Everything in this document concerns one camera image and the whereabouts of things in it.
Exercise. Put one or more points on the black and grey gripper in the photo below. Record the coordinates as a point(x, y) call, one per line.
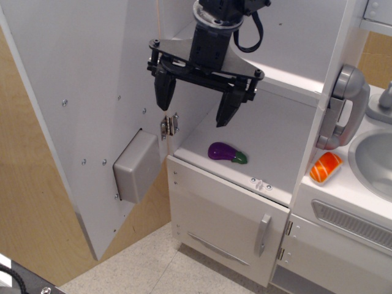
point(204, 60)

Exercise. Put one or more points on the white fridge door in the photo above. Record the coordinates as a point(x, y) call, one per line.
point(84, 64)

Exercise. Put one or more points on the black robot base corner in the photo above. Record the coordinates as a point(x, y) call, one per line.
point(17, 279)

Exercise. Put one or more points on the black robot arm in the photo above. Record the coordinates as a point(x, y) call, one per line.
point(226, 17)

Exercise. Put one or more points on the white toy fridge cabinet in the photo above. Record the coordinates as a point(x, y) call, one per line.
point(305, 46)

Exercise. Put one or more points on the metal door hinge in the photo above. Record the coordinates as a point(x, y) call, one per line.
point(169, 126)

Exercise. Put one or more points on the purple toy eggplant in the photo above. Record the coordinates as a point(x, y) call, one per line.
point(223, 151)

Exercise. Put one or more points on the grey ice dispenser box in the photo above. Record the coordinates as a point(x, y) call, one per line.
point(137, 167)

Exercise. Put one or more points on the white door latch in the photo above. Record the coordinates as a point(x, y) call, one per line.
point(259, 184)

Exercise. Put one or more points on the white lower freezer door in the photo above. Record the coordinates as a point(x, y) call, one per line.
point(220, 220)

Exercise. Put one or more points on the orange salmon sushi toy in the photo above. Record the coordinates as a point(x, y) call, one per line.
point(325, 167)

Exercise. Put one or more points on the grey toy telephone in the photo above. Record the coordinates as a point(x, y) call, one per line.
point(345, 110)

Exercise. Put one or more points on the grey toy faucet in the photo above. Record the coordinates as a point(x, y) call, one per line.
point(379, 106)

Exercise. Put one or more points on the grey toy sink basin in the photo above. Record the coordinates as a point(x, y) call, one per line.
point(370, 161)

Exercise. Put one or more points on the grey vent grille panel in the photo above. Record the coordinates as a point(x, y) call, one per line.
point(366, 228)

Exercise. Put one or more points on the grey lower door handle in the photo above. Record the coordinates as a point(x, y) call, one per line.
point(261, 232)

